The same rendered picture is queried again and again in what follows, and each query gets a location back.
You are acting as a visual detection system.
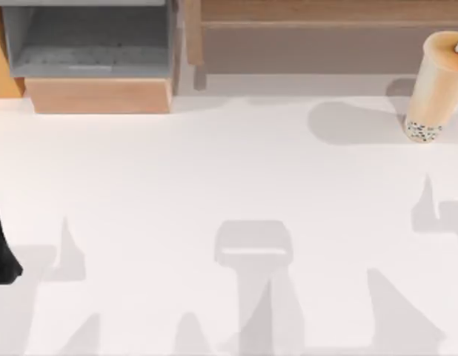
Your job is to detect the pale wooden drawer front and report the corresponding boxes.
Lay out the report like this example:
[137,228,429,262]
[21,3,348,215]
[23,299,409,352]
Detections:
[24,76,174,114]

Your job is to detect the bubble tea cup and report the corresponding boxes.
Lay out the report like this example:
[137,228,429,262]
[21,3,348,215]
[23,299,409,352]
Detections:
[404,30,458,144]

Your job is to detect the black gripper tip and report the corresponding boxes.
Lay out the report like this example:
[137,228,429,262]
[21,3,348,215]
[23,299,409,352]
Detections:
[0,190,24,286]

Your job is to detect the orange wooden cupboard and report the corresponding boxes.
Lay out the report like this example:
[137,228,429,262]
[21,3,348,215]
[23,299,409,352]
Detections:
[0,6,27,100]

